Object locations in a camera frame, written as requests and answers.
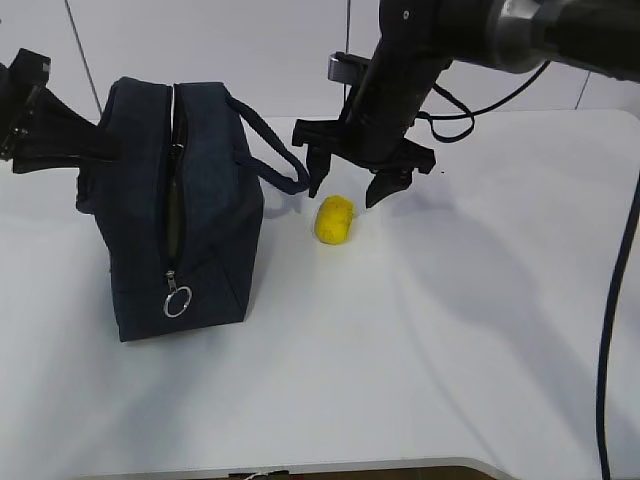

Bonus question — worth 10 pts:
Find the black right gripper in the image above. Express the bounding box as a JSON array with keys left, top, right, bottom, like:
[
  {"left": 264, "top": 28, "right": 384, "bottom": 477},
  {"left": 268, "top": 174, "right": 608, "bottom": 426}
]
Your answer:
[{"left": 292, "top": 40, "right": 435, "bottom": 208}]

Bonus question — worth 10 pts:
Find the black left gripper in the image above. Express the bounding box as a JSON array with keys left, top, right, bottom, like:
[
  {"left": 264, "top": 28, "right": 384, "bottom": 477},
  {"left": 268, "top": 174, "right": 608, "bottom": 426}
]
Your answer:
[{"left": 1, "top": 48, "right": 121, "bottom": 174}]

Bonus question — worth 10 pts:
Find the yellow lemon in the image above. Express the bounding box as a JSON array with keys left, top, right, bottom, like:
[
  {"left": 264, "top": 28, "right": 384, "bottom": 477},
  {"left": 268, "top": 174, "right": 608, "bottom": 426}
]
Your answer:
[{"left": 314, "top": 195, "right": 355, "bottom": 245}]

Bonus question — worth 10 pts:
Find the dark blue lunch bag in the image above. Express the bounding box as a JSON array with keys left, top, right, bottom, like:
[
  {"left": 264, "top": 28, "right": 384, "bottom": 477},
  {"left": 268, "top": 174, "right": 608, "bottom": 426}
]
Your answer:
[{"left": 76, "top": 77, "right": 309, "bottom": 342}]

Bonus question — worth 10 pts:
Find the silver zipper pull ring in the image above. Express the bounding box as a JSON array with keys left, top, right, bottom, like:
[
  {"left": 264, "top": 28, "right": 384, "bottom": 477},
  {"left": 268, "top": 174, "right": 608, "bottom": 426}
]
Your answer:
[{"left": 162, "top": 269, "right": 193, "bottom": 318}]

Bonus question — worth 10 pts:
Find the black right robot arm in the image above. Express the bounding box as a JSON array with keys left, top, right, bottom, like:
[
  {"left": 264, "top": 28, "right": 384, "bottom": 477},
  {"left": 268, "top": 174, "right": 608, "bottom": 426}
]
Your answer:
[{"left": 292, "top": 1, "right": 639, "bottom": 207}]

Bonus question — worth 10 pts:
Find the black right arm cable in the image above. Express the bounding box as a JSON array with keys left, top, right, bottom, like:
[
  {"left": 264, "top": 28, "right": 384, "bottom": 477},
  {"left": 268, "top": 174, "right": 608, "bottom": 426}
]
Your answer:
[{"left": 414, "top": 59, "right": 640, "bottom": 480}]

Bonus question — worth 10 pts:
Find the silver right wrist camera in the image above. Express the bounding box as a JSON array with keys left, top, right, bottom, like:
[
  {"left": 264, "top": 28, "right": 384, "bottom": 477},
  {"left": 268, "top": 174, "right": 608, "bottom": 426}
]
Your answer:
[{"left": 327, "top": 52, "right": 370, "bottom": 86}]

